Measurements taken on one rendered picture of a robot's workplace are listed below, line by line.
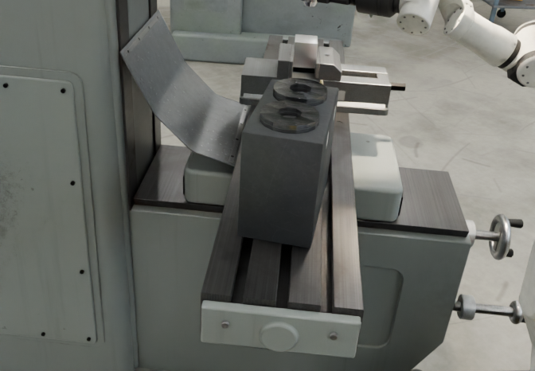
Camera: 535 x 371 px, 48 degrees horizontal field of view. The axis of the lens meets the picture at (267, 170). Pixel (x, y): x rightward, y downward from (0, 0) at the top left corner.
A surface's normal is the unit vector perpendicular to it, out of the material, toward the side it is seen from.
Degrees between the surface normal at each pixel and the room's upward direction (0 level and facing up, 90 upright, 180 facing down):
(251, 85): 90
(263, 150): 90
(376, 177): 0
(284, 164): 90
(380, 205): 90
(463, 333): 0
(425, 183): 0
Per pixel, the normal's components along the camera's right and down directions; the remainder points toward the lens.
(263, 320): -0.08, 0.50
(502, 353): 0.06, -0.87
